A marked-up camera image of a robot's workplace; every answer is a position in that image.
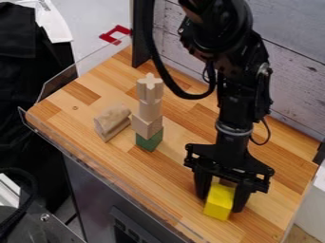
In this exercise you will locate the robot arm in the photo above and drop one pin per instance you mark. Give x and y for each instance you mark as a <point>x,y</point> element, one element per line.
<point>230,47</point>

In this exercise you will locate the wooden cube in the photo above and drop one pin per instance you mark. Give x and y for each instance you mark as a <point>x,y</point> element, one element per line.
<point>147,126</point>

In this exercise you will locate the wooden arch block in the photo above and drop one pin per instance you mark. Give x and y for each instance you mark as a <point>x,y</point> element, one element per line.
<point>111,121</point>

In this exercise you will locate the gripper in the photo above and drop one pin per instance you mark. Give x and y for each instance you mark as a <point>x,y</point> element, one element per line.
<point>228,158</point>

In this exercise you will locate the wooden plus block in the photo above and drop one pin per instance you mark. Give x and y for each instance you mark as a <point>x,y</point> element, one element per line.
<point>149,98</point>

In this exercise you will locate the black post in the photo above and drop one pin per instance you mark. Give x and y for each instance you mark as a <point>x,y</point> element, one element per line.
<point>140,31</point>

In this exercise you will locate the yellow cube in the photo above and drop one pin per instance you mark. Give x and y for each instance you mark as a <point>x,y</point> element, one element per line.
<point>218,201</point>

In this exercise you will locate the green cube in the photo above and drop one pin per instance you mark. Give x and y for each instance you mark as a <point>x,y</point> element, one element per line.
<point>149,142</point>

